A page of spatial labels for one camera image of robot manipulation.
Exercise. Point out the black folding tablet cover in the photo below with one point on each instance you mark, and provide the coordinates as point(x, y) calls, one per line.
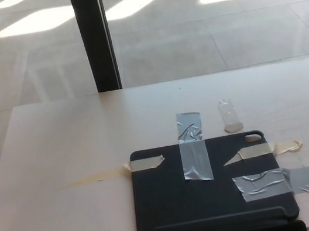
point(169, 202)

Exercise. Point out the beige tape strip blunt end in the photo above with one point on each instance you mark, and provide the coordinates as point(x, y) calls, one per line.
point(146, 163)

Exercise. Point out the clear tape strip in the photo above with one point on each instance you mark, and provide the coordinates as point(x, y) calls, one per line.
point(229, 117)

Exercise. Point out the black vertical pillar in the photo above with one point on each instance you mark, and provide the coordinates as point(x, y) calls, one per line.
point(94, 39)

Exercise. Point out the beige tape strip pointed end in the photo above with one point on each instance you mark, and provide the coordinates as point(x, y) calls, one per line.
point(261, 150)

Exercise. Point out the long grey duct tape strip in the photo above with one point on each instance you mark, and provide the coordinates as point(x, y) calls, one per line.
point(193, 150)

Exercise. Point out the wide grey duct tape strip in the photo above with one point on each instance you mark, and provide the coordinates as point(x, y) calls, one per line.
point(275, 182)

